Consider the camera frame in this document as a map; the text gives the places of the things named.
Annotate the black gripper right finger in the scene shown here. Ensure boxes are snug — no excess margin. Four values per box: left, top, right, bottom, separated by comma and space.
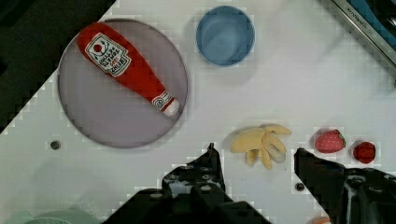
294, 147, 396, 224

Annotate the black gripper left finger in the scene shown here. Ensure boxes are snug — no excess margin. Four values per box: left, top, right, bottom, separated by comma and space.
103, 144, 271, 224

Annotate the green mug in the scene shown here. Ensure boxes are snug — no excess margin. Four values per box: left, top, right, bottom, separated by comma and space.
3, 209, 100, 224

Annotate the dark red plush strawberry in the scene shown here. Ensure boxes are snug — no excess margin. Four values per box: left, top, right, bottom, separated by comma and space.
353, 142, 376, 164

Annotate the pink plush strawberry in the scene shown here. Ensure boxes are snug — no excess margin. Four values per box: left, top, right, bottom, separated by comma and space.
314, 130, 347, 154

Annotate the grey round plate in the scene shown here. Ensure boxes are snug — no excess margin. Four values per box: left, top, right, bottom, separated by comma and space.
57, 18, 189, 148

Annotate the red plush ketchup bottle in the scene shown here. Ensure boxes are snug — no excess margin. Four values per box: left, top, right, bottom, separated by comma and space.
77, 22, 179, 117

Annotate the blue round bowl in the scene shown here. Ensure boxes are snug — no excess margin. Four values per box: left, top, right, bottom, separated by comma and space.
195, 6, 255, 67

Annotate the silver toaster oven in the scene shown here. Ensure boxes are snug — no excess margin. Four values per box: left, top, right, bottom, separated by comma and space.
325, 0, 396, 67

